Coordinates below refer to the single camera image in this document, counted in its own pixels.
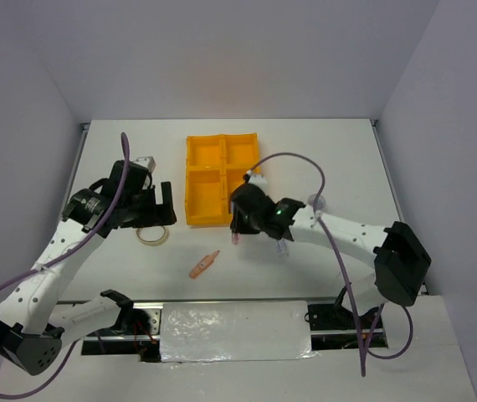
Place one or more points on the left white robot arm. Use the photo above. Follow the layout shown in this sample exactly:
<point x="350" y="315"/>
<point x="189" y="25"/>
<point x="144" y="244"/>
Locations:
<point x="32" y="333"/>

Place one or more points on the silver foil sheet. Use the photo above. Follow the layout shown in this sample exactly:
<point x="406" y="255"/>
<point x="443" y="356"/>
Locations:
<point x="234" y="332"/>

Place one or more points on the metal base rail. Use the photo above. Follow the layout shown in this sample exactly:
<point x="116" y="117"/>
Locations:
<point x="329" y="330"/>

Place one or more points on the yellow four-compartment tray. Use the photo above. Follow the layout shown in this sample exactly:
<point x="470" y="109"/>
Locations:
<point x="215" y="166"/>

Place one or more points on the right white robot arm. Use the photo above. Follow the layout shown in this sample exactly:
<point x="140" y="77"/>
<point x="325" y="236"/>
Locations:
<point x="397" y="258"/>

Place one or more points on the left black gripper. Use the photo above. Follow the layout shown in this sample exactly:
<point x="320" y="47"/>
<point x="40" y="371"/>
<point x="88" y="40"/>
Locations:
<point x="159" y="214"/>

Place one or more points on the masking tape roll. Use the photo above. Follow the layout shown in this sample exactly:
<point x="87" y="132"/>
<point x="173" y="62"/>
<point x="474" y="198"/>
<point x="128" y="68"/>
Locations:
<point x="152" y="236"/>

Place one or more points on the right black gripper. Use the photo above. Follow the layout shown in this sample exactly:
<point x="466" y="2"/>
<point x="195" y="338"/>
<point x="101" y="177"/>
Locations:
<point x="238" y="224"/>

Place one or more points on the small clear round container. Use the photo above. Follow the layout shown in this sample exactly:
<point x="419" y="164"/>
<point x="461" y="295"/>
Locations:
<point x="317" y="201"/>

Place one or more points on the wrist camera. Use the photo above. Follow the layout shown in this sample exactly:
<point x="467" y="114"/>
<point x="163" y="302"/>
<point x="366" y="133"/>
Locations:
<point x="147" y="162"/>
<point x="256" y="179"/>

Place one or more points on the small spray bottle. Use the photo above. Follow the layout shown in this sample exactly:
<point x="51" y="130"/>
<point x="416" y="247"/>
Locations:
<point x="282" y="248"/>

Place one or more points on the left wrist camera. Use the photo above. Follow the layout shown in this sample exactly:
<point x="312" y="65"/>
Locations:
<point x="147" y="162"/>

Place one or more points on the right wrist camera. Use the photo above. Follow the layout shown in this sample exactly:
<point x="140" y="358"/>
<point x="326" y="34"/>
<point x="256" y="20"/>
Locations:
<point x="256" y="179"/>

